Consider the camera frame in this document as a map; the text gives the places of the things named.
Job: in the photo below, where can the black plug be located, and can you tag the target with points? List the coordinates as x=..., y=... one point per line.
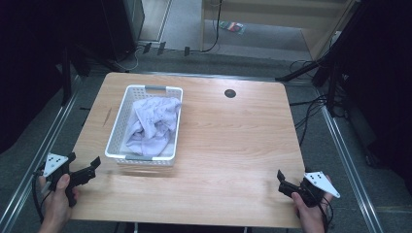
x=147, y=47
x=187, y=50
x=161, y=48

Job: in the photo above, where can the black tripod stand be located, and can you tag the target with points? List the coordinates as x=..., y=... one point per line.
x=327, y=55

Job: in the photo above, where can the person's right hand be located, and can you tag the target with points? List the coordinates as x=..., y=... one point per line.
x=311, y=215

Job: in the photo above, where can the black round table grommet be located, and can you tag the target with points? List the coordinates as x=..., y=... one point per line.
x=230, y=93

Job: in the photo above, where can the white perforated plastic basket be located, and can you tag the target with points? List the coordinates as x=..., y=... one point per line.
x=118, y=142

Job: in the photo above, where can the metal floor rail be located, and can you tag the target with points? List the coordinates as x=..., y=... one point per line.
x=350, y=168
x=39, y=152

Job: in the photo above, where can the colourful packet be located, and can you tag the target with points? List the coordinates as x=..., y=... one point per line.
x=232, y=27

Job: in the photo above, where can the light wooden shelf unit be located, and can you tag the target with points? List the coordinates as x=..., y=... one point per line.
x=275, y=13

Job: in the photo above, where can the white cloth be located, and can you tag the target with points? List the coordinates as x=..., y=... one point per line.
x=152, y=126

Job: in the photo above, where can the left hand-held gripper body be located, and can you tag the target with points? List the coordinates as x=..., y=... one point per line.
x=75, y=177

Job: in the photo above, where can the black upright stand post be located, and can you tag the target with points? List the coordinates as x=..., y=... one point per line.
x=66, y=77

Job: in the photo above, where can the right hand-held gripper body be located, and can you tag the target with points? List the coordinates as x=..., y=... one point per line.
x=311, y=189

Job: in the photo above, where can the person's left hand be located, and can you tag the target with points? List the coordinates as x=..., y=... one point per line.
x=57, y=203

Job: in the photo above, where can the black cabinet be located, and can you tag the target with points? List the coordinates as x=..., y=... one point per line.
x=124, y=26

